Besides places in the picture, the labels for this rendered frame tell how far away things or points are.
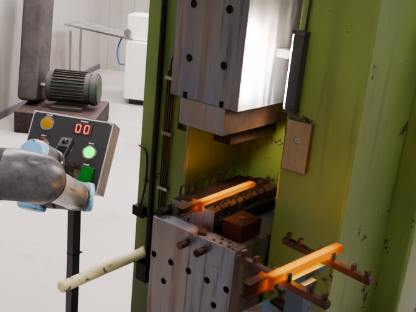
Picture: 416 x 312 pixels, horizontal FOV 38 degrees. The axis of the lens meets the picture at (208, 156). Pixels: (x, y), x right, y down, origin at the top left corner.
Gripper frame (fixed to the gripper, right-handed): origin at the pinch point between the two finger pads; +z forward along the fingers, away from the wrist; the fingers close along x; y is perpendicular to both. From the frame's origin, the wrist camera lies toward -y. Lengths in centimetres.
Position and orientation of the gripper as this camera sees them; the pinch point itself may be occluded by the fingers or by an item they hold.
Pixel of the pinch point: (77, 169)
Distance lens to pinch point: 227.2
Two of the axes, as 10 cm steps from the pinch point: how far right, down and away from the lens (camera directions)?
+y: -2.0, 9.6, -2.0
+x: 9.7, 1.6, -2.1
